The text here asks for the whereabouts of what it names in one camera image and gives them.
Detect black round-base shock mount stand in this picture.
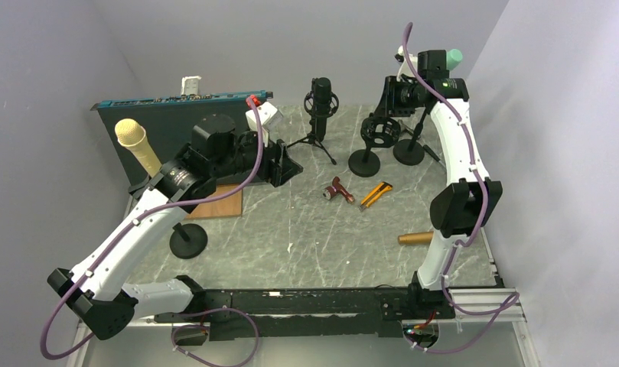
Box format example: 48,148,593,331
348,115,402,177

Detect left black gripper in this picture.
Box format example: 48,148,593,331
213,125,304,187

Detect gold microphone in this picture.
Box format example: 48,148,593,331
397,231,434,245

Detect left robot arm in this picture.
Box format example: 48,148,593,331
47,114,303,340

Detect black condenser microphone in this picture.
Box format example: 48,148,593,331
311,77,332,141

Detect black round-base clip stand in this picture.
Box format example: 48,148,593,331
393,109,428,166

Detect black tripod shock mount stand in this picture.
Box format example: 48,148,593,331
287,92,340,165

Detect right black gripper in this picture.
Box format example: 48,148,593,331
374,76,425,118

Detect white block behind rack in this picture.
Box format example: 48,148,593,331
181,76,202,96

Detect mint green microphone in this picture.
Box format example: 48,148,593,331
445,49,464,70

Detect small grey hammer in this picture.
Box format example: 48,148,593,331
423,145,446,167

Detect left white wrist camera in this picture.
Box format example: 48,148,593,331
245,95,284,147

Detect cream yellow microphone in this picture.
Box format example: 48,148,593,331
114,119,161,177

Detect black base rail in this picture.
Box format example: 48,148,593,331
155,284,455,341

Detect dark rack unit blue edge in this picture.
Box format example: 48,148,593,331
91,89,274,187

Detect brown wooden board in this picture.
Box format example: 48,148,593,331
185,190,243,220

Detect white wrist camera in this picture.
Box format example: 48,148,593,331
245,95,284,147
395,46,419,80

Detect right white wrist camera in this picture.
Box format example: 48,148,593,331
395,46,419,80

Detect orange utility knife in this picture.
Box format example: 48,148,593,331
359,181,393,212

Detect black left round-base stand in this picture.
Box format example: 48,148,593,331
169,222,208,259

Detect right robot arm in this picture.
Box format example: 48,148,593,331
375,49,503,317

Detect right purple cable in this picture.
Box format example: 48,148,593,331
401,21,521,356

